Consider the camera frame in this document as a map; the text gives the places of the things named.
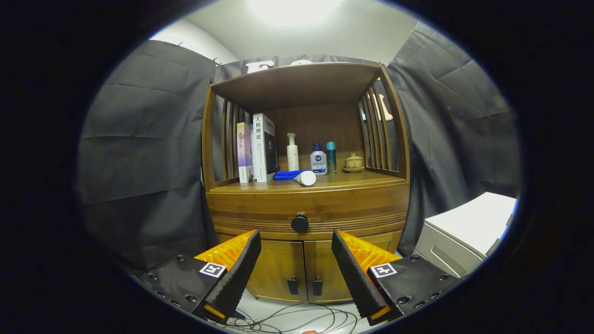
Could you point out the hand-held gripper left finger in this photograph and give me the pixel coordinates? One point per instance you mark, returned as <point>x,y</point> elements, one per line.
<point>239,278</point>

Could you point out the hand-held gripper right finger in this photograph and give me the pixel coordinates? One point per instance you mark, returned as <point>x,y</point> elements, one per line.
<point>355,278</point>

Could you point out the black round drawer knob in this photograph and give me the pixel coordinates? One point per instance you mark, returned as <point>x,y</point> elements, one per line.
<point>300,223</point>

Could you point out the white green tube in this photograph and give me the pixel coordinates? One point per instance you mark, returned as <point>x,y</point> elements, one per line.
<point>306,178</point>

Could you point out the wooden cabinet door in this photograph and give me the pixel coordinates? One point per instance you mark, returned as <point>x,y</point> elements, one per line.
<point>325,264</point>
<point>278,264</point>

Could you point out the white grey side cabinet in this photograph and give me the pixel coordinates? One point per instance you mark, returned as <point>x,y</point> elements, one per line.
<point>473,218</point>

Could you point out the brown wooden cabinet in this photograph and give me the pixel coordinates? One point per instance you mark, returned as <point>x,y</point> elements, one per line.
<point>297,83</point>

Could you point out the blue folded cloth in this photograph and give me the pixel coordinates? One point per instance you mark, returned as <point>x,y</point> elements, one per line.
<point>285,175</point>

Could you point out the yellow lidded teacup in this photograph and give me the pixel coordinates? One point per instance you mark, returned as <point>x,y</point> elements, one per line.
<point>353,163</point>

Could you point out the white bottle blue cap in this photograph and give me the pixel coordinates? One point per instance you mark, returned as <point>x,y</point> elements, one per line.
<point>318,162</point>

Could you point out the teal slim bottle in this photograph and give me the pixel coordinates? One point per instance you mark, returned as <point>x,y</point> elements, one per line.
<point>331,158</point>

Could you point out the purple book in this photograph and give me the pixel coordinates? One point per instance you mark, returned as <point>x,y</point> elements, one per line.
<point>244,153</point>

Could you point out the white book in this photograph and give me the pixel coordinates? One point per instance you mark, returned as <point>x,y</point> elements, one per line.
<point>262,148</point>

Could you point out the white pump bottle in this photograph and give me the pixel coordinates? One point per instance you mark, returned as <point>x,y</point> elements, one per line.
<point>293,157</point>

